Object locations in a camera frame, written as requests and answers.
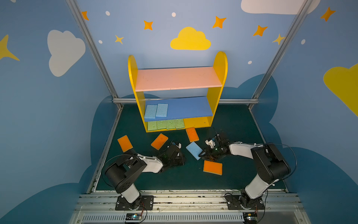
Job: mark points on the right green circuit board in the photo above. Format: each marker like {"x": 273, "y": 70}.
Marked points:
{"x": 250, "y": 218}

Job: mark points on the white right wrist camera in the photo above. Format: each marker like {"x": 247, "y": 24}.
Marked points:
{"x": 212, "y": 143}

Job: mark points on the aluminium frame crossbar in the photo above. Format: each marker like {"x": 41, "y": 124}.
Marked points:
{"x": 184, "y": 100}

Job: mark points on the orange sponge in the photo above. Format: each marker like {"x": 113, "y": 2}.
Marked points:
{"x": 213, "y": 167}
{"x": 125, "y": 143}
{"x": 159, "y": 141}
{"x": 192, "y": 134}

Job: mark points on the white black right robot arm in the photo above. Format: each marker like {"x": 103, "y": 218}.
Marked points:
{"x": 270, "y": 164}

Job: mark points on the green sponge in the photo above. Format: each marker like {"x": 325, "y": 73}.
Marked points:
{"x": 179, "y": 123}
{"x": 162, "y": 124}
{"x": 171, "y": 124}
{"x": 152, "y": 126}

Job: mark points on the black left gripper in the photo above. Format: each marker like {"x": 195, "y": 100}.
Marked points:
{"x": 177, "y": 155}

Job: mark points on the aluminium frame post left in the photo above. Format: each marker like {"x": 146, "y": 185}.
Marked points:
{"x": 77, "y": 14}

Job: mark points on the aluminium frame post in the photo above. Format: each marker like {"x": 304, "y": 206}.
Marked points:
{"x": 77, "y": 14}
{"x": 293, "y": 29}

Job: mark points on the yellow wooden shelf unit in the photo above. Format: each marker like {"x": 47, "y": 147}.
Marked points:
{"x": 194, "y": 114}

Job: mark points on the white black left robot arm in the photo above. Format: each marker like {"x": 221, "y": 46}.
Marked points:
{"x": 122, "y": 171}

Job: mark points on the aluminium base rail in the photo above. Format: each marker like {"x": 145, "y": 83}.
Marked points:
{"x": 190, "y": 207}

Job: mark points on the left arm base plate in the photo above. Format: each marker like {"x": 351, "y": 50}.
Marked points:
{"x": 142, "y": 202}

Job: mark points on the left green circuit board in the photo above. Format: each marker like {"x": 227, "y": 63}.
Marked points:
{"x": 133, "y": 218}

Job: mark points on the aluminium frame post right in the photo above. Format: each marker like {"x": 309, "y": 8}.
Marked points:
{"x": 293, "y": 29}

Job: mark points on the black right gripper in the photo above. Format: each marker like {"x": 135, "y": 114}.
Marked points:
{"x": 209, "y": 151}

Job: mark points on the green circuit board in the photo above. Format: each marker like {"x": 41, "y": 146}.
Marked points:
{"x": 133, "y": 218}
{"x": 250, "y": 218}

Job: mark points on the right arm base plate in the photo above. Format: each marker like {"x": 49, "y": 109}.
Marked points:
{"x": 243, "y": 202}

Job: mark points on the blue sponge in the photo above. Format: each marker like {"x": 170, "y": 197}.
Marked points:
{"x": 162, "y": 110}
{"x": 194, "y": 150}
{"x": 150, "y": 112}

